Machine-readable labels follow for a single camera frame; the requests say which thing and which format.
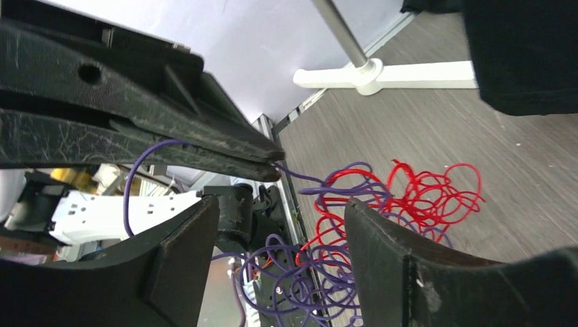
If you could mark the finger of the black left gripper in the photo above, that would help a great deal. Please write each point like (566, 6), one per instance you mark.
(124, 77)
(34, 141)

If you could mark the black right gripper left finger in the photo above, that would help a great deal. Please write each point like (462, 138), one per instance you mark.
(156, 278)

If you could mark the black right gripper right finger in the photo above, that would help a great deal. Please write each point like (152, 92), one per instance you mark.
(404, 279)

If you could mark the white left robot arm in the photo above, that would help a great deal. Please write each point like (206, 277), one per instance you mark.
(52, 214)

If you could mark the metal clothes rack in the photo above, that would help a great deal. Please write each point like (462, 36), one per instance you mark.
(369, 76)

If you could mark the black t-shirt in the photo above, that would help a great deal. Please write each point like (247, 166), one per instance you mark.
(524, 52)

